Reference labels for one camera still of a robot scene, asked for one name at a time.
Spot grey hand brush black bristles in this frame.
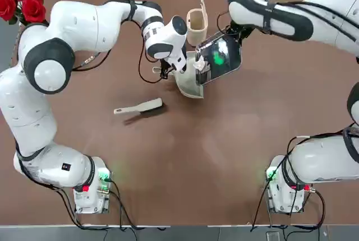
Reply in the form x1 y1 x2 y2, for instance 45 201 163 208
113 98 169 119

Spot small beige lidded bin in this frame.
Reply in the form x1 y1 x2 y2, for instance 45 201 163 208
186 0 210 47

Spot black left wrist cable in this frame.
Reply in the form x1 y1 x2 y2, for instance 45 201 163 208
138 52 166 84

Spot square metal tray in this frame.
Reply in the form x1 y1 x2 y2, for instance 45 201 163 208
194 31 242 86

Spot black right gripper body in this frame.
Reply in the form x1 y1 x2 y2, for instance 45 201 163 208
226 22 253 40

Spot white paper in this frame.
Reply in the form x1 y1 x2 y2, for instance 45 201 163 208
192 57 210 73

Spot red rose bouquet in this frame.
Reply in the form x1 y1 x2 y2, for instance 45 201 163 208
0 0 47 26

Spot pale grey plastic dustpan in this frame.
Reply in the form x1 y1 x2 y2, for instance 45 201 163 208
153 51 205 99

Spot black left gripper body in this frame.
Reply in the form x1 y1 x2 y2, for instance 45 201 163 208
164 60 177 74

